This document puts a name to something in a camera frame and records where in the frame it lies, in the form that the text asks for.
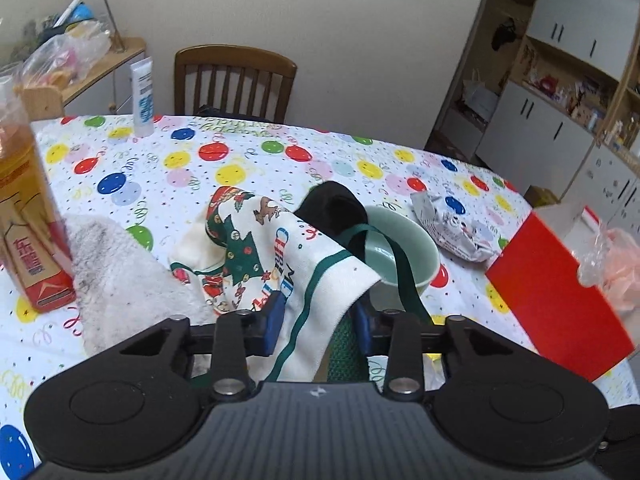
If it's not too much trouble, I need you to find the light green ceramic bowl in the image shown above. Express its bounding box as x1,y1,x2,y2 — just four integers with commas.
357,205,441,311

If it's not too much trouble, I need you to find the white tube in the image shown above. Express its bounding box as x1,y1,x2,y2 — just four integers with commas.
130,57,156,137

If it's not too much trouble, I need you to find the grey fluffy cloth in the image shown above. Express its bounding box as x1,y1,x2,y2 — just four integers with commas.
62,215,218,356

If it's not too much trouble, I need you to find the black sock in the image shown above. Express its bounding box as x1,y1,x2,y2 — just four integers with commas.
298,181,369,251

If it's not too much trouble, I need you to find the wooden shelf unit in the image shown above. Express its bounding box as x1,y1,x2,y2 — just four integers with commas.
520,40,640,161

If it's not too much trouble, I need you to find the wooden side cabinet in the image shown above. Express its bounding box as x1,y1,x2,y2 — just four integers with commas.
15,36,147,116

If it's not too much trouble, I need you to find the brown cardboard box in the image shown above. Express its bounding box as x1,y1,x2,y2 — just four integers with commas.
522,186,563,208

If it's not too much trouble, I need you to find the glass incense holder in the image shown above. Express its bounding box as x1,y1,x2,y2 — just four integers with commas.
102,0,126,53

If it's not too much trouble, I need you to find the black hanging bag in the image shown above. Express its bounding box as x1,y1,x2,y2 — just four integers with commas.
491,17,523,51

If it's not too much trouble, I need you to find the wooden chair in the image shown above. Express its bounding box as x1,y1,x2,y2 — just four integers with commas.
174,45,297,125

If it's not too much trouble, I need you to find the clear plastic bag of snacks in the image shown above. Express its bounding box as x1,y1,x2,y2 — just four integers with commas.
20,25,111,86

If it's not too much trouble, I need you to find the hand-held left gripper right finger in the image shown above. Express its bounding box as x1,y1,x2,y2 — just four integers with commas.
354,305,510,403

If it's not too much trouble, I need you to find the white pen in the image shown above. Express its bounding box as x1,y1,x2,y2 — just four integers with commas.
52,0,87,28

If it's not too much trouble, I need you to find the silver snack packet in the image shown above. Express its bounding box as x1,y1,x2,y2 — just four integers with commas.
411,191,508,263

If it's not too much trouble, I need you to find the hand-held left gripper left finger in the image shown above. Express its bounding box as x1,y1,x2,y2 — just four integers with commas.
119,292,286,403

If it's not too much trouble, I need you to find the red shoe box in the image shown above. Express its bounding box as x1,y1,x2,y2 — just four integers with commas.
486,203,636,383

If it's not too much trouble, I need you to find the white paper bag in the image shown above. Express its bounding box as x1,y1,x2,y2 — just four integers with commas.
462,80,498,118

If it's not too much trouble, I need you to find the christmas print cloth bag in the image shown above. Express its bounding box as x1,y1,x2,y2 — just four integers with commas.
169,186,433,383

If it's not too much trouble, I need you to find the white lower cabinet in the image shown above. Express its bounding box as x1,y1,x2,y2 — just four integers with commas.
475,80,640,216

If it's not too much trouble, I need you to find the white cabinet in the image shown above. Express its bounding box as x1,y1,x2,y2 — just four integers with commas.
475,80,640,216
492,0,640,81

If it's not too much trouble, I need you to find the balloon print tablecloth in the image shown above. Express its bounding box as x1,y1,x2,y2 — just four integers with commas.
0,115,640,466

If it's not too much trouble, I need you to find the white upper cabinet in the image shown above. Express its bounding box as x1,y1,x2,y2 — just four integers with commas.
492,0,640,81

